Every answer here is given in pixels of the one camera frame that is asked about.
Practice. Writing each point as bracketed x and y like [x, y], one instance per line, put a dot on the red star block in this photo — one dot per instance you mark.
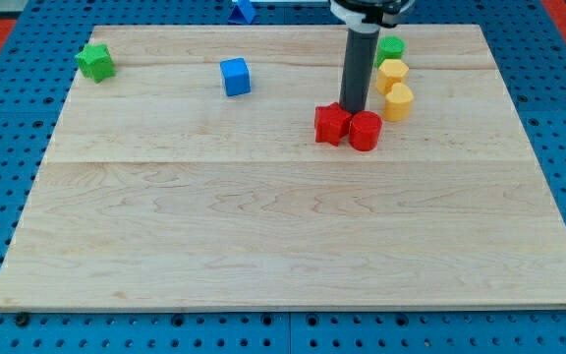
[331, 123]

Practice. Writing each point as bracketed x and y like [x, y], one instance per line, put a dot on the white black robot arm flange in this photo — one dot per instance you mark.
[368, 15]

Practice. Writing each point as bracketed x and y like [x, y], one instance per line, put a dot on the green star block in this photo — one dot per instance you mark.
[95, 62]

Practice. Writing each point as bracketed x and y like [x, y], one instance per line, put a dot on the red cylinder block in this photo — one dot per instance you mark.
[365, 130]

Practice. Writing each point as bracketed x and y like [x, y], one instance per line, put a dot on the light wooden board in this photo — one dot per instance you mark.
[158, 193]

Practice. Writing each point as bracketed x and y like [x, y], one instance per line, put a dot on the blue cube block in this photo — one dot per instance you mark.
[236, 77]

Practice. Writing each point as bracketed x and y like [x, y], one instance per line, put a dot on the yellow heart block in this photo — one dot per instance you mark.
[398, 103]

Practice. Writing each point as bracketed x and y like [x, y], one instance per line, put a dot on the yellow hexagon block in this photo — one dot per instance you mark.
[389, 73]

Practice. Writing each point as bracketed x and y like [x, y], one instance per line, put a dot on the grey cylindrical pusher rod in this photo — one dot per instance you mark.
[358, 63]

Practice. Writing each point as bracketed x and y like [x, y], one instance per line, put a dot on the blue triangle block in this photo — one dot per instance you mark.
[242, 13]

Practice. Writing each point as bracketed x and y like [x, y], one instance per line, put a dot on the green cylinder block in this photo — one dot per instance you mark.
[389, 47]

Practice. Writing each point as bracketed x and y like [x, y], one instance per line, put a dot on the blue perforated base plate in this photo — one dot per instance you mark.
[528, 42]

